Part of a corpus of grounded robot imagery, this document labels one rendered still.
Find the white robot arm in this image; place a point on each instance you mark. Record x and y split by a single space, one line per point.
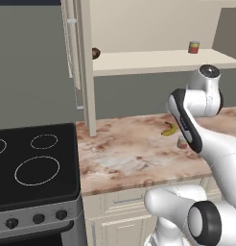
219 150

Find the yellow banana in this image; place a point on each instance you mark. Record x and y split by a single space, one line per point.
170 129

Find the small red and white can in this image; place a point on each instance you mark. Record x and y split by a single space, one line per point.
182 142

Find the brown round object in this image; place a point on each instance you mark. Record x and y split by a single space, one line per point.
95 53

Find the cream drawer front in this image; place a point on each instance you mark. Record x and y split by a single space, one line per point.
126 201

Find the black and silver stove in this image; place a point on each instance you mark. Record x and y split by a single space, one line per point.
36 166

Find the black stove knob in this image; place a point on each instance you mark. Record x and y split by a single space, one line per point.
38 218
61 214
11 223

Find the cream base cupboard door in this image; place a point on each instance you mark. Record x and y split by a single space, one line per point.
123 232

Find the cream open wall cabinet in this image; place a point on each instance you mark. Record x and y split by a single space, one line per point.
139 61

